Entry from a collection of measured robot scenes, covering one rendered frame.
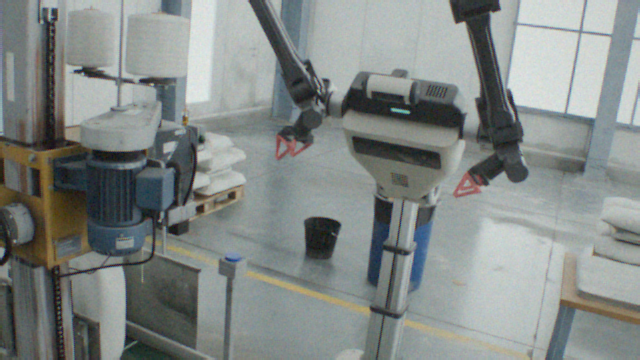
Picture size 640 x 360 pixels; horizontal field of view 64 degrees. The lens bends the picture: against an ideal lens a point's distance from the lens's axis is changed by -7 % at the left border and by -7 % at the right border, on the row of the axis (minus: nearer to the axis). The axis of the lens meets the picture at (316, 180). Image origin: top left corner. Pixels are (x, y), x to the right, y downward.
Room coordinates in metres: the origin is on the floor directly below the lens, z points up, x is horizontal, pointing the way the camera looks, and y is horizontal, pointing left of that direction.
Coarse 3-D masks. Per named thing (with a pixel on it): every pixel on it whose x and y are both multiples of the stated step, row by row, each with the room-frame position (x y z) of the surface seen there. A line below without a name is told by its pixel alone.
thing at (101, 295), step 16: (80, 256) 1.77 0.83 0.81; (96, 256) 1.77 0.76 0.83; (112, 256) 1.74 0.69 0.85; (96, 272) 1.71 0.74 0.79; (112, 272) 1.76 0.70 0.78; (80, 288) 1.71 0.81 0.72; (96, 288) 1.70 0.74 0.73; (112, 288) 1.74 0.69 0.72; (80, 304) 1.71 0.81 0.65; (96, 304) 1.70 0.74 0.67; (112, 304) 1.73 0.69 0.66; (112, 320) 1.72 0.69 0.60; (112, 336) 1.73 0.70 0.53; (112, 352) 1.73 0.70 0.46
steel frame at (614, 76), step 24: (168, 0) 7.42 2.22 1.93; (192, 0) 7.38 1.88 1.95; (288, 0) 10.34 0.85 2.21; (624, 0) 7.85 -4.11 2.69; (288, 24) 10.32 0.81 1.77; (624, 24) 7.82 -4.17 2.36; (624, 48) 7.79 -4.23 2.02; (624, 72) 7.77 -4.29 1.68; (168, 96) 7.38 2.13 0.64; (288, 96) 10.26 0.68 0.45; (600, 96) 7.89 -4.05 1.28; (168, 120) 7.37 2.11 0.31; (288, 120) 9.98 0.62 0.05; (600, 120) 7.85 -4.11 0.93; (600, 144) 7.82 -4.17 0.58; (600, 168) 7.79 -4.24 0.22
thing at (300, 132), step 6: (300, 114) 1.66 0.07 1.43; (300, 120) 1.65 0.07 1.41; (288, 126) 1.66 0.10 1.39; (294, 126) 1.66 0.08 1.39; (300, 126) 1.64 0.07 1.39; (294, 132) 1.64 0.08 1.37; (300, 132) 1.64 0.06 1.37; (306, 132) 1.65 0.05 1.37; (294, 138) 1.62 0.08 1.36; (300, 138) 1.62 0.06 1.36; (306, 138) 1.65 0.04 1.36; (312, 138) 1.70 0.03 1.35
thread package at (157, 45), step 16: (128, 16) 1.39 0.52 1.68; (144, 16) 1.36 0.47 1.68; (160, 16) 1.37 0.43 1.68; (128, 32) 1.39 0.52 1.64; (144, 32) 1.36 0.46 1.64; (160, 32) 1.36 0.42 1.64; (176, 32) 1.39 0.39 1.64; (128, 48) 1.38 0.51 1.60; (144, 48) 1.36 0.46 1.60; (160, 48) 1.36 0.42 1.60; (176, 48) 1.39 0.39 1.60; (128, 64) 1.38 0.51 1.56; (144, 64) 1.35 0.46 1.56; (160, 64) 1.36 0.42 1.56; (176, 64) 1.39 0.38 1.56
